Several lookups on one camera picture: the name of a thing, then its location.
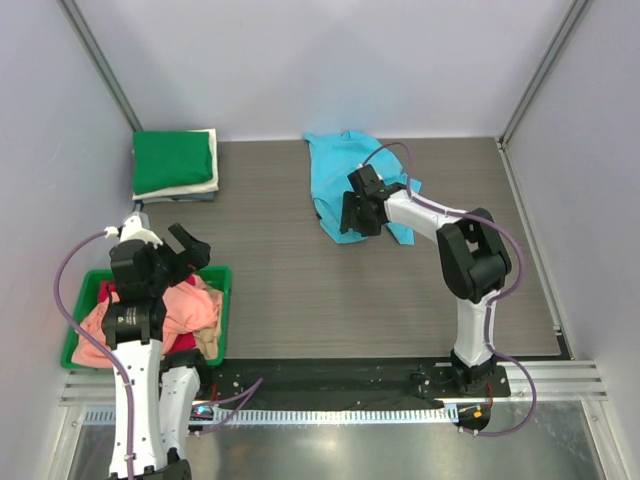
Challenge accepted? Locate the light blue t shirt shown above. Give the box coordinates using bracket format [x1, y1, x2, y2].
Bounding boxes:
[303, 130, 407, 244]

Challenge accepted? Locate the green plastic bin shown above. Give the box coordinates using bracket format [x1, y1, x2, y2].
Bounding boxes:
[72, 266, 231, 368]

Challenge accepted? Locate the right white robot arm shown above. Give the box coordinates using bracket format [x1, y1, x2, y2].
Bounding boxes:
[340, 165, 512, 396]

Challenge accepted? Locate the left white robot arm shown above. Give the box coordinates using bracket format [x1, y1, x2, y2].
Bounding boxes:
[102, 214, 212, 479]

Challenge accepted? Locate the folded grey blue t shirt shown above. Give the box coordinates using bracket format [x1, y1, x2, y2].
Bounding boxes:
[136, 192, 215, 205]

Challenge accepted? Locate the salmon pink t shirt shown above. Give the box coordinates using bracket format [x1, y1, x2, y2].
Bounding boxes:
[71, 275, 215, 368]

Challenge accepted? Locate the folded cream t shirt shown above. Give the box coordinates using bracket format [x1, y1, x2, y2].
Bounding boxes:
[132, 129, 219, 201]

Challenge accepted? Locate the red t shirt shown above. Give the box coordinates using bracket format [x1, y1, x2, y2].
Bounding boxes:
[92, 281, 196, 354]

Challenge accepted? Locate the folded green t shirt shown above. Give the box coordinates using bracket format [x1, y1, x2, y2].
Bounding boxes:
[132, 131, 213, 195]

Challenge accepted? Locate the beige t shirt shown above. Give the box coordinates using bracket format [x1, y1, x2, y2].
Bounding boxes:
[193, 285, 224, 360]

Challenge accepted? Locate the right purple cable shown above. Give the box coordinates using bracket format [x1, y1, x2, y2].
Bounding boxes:
[362, 141, 539, 439]

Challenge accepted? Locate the purple cable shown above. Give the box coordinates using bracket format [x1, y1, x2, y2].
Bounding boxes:
[53, 230, 137, 476]
[362, 141, 539, 439]

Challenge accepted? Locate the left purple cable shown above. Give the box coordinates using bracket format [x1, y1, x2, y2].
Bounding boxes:
[53, 230, 137, 476]

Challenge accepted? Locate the white slotted cable duct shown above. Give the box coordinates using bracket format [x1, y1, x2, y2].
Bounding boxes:
[83, 404, 459, 428]

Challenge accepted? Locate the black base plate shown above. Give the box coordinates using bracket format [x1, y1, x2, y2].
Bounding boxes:
[201, 357, 514, 411]

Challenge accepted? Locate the left aluminium frame post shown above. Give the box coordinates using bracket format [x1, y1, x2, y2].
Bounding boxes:
[56, 0, 143, 131]

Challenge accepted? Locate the aluminium frame post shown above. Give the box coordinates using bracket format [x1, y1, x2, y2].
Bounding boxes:
[496, 0, 592, 150]
[56, 0, 143, 131]

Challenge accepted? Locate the aluminium rail front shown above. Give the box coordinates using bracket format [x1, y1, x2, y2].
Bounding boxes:
[59, 360, 608, 407]

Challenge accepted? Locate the right aluminium frame post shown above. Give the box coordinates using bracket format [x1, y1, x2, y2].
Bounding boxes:
[496, 0, 592, 150]

